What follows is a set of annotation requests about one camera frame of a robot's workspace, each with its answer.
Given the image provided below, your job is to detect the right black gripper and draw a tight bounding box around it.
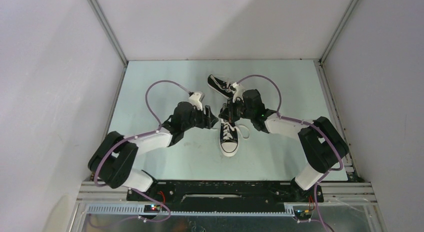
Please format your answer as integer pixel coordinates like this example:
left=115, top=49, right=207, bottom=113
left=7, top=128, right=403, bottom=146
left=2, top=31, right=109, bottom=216
left=219, top=96, right=255, bottom=123

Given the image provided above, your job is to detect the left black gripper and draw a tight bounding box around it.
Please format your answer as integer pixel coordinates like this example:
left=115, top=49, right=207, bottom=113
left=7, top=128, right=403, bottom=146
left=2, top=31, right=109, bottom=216
left=182, top=103, right=219, bottom=131

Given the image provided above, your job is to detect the black canvas sneaker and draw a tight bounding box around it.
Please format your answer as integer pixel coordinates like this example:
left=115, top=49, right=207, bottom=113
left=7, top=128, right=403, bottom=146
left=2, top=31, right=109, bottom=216
left=219, top=118, right=251, bottom=157
left=207, top=74, right=235, bottom=99

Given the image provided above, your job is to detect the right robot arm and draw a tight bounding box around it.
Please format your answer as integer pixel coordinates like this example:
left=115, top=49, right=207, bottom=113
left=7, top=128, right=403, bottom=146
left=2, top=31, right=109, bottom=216
left=219, top=89, right=349, bottom=201

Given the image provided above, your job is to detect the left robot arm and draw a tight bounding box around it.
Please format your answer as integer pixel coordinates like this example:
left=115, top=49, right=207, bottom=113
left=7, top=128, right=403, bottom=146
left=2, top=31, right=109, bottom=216
left=87, top=101, right=219, bottom=200

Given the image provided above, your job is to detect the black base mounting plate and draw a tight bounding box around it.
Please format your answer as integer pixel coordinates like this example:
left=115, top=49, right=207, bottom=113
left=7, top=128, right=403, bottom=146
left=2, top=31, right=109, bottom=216
left=145, top=180, right=324, bottom=212

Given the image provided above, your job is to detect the left controller board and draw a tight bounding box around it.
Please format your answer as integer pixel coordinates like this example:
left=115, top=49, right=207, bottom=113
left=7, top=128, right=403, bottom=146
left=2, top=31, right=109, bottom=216
left=143, top=204, right=162, bottom=214

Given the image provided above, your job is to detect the controller board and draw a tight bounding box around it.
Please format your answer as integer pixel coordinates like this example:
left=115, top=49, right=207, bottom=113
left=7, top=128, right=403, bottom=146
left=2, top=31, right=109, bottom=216
left=294, top=209, right=314, bottom=221
left=143, top=204, right=162, bottom=214

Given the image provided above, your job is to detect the right controller board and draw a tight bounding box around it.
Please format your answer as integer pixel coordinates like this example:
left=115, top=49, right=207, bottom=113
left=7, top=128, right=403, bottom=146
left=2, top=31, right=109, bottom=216
left=294, top=209, right=314, bottom=221

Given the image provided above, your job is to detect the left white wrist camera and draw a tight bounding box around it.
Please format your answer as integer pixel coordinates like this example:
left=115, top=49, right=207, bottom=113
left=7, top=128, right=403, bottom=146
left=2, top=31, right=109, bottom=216
left=188, top=91, right=204, bottom=111

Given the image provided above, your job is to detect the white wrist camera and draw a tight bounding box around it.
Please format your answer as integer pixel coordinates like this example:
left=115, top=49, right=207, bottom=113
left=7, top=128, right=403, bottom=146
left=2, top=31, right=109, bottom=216
left=188, top=91, right=204, bottom=111
left=231, top=82, right=245, bottom=103

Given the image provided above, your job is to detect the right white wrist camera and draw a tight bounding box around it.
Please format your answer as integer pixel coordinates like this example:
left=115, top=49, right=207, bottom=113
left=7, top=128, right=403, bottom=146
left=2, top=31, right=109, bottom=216
left=231, top=82, right=245, bottom=103

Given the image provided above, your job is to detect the grey slotted cable duct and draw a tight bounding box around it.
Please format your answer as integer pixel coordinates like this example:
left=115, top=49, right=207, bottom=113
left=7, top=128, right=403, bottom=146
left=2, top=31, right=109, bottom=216
left=86, top=204, right=297, bottom=217

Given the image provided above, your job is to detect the aluminium frame rail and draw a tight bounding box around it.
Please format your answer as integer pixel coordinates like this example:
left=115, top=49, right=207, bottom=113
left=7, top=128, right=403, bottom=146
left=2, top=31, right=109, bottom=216
left=320, top=182, right=378, bottom=206

